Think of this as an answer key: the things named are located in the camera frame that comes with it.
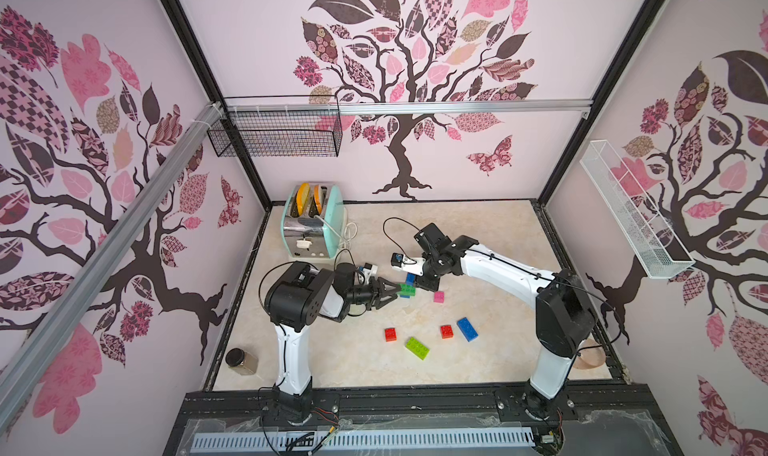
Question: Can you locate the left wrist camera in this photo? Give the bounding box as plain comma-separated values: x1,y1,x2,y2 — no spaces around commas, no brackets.
357,263,378,284

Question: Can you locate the pink plastic bowl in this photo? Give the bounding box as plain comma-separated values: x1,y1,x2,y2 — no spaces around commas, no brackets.
573,338,607,370

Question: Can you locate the white slotted cable duct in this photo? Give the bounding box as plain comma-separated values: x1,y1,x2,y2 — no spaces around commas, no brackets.
188,427,535,455

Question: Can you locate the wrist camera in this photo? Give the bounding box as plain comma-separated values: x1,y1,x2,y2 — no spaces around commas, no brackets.
357,263,378,284
390,253,424,275

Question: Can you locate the right blue lego brick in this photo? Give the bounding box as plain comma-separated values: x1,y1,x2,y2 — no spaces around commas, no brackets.
457,317,478,342

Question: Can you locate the black wire basket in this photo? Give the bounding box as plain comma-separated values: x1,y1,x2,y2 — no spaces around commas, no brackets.
208,94,343,157

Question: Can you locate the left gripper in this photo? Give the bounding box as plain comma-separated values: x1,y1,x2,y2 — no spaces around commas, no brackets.
346,277,400,311

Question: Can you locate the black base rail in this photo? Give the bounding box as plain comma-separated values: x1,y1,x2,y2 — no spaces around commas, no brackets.
164,381,681,455

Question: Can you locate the aluminium frame bar left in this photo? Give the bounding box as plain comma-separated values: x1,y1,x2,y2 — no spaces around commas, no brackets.
1,102,224,430

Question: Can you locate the dark green lego brick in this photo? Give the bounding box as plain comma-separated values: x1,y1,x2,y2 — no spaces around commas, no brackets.
398,284,416,297

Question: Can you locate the mint green toaster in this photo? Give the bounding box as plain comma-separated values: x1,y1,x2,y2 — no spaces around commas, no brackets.
281,182,348,260

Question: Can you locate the aluminium frame bar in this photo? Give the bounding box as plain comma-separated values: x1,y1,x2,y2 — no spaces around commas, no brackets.
1,102,224,430
228,99,592,116

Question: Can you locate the lime green lego brick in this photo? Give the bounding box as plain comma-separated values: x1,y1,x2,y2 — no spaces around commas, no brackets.
405,337,430,361

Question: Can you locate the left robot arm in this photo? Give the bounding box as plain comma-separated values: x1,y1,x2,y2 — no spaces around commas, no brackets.
263,261,401,414

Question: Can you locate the brown glass jar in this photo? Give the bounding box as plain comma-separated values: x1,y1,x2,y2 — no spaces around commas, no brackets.
224,347,258,376

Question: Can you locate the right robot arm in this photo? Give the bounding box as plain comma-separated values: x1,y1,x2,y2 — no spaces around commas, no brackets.
414,223,597,421

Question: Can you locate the white wire shelf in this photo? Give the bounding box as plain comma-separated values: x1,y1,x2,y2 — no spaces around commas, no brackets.
580,140,695,279

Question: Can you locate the right red lego brick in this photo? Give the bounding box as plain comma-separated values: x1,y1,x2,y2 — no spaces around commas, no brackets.
440,325,454,339

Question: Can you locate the aluminium frame bar back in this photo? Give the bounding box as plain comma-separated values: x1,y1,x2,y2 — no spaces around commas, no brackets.
228,99,592,116

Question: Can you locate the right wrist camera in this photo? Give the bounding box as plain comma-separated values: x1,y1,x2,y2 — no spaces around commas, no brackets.
390,253,424,275

